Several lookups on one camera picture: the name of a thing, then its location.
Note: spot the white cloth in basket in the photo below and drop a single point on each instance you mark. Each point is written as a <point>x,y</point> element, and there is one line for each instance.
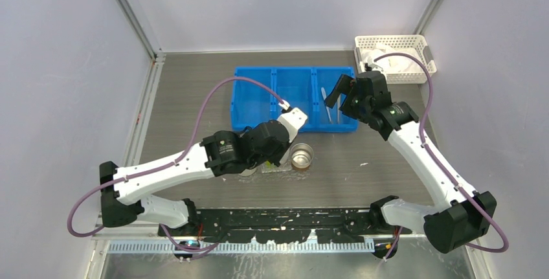
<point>393,64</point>

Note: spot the blue three-compartment bin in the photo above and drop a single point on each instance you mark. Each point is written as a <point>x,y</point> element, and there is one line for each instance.
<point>300,86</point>

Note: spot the aluminium frame extrusion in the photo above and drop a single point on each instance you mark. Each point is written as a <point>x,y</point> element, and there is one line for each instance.
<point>376,244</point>

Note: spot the clear acrylic toothbrush holder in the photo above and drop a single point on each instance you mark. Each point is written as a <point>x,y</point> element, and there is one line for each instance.
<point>284,166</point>

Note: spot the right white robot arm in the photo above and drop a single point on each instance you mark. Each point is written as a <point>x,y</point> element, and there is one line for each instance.
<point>460,213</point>

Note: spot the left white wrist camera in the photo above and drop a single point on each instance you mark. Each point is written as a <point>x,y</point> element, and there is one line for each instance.
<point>292,118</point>

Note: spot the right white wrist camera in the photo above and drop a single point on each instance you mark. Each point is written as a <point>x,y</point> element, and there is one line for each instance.
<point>371,65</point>

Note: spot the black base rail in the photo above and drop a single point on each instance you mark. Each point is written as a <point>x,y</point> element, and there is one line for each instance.
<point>280,225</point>

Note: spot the white plastic basket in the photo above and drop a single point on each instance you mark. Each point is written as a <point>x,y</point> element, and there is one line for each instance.
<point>415,41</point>

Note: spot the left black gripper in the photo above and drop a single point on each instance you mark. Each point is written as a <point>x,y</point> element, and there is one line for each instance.
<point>276,160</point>

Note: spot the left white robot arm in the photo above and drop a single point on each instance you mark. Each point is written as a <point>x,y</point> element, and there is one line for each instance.
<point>128,193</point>

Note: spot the steel cup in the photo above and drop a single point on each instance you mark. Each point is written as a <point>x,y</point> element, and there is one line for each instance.
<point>301,156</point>

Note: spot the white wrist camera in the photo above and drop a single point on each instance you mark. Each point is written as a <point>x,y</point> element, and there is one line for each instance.
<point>371,65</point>
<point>292,118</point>

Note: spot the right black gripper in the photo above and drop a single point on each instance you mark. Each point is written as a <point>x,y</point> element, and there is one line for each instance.
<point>347,85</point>

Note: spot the white-inside mug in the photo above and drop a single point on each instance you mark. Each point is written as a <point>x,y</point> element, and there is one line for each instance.
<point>247,172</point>

